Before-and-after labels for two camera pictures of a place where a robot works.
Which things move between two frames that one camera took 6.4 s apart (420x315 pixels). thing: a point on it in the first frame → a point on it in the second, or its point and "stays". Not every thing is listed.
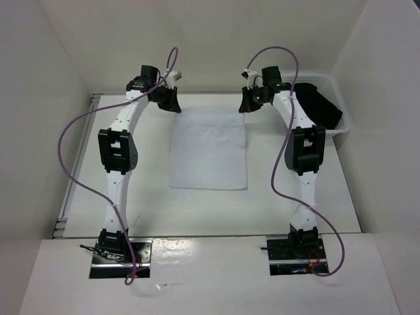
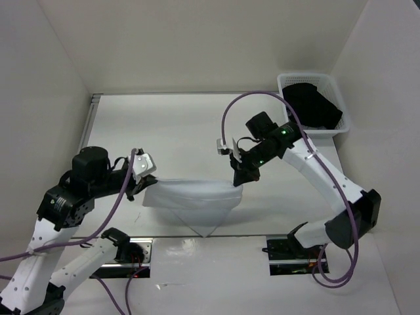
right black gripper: (247, 105) → (239, 176)
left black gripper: (171, 104) → (144, 183)
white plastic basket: (328, 86) stays
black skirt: (323, 112) stays
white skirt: (209, 151) → (203, 205)
